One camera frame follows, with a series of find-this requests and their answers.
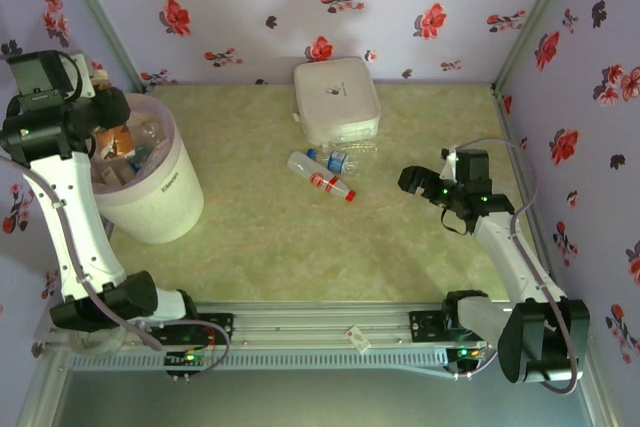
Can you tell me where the brown label plastic bottle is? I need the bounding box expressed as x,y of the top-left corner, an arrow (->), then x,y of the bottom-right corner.
94,69 -> 137,161

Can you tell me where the clear ribbed unlabelled bottle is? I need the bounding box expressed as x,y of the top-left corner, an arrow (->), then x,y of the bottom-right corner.
319,138 -> 380,153

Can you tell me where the white bin with lilac liner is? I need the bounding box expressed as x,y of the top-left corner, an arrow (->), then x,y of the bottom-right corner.
89,92 -> 205,246

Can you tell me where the white bottle red label red cap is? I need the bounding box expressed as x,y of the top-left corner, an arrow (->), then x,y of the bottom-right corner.
286,150 -> 358,203

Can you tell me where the white zipped storage case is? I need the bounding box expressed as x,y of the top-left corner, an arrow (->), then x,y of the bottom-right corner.
292,56 -> 382,147

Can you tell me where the small circuit board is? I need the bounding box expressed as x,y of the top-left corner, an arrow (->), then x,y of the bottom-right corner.
163,348 -> 212,384
446,343 -> 489,382

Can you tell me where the white paper tag red mark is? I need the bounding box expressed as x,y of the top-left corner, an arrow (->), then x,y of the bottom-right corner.
345,324 -> 374,355

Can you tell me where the clear tape roll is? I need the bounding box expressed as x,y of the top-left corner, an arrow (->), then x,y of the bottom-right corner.
69,329 -> 129,356

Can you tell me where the grey metal panel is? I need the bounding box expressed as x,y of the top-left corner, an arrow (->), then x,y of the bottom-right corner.
14,346 -> 624,427

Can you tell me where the black wrist strap loop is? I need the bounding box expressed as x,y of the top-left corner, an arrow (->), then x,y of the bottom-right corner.
439,206 -> 470,237

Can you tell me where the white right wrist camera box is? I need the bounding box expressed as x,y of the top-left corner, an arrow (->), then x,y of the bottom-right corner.
438,145 -> 459,181

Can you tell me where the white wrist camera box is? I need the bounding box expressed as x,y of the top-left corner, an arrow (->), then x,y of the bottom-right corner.
68,50 -> 97,99
438,145 -> 459,181

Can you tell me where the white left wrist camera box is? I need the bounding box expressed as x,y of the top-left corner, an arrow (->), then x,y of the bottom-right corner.
68,50 -> 97,99

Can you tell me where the lilac right arm cable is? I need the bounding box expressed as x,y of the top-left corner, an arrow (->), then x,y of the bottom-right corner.
452,138 -> 586,395

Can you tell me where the lilac arm cable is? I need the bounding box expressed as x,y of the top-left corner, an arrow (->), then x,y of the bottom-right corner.
0,154 -> 232,382
452,138 -> 586,395

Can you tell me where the aluminium corner post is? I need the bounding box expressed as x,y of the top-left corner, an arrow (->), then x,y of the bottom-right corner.
47,0 -> 151,93
492,0 -> 586,98

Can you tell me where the lilac left arm cable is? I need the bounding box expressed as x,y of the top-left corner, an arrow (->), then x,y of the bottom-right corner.
0,154 -> 232,382

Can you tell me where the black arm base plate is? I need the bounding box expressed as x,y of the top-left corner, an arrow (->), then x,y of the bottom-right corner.
408,310 -> 501,344
143,312 -> 236,347

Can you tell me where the aluminium front rail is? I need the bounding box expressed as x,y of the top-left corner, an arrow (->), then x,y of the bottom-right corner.
33,300 -> 596,348

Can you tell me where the slotted grey cable duct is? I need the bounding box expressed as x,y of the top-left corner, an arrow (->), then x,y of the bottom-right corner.
67,351 -> 451,372

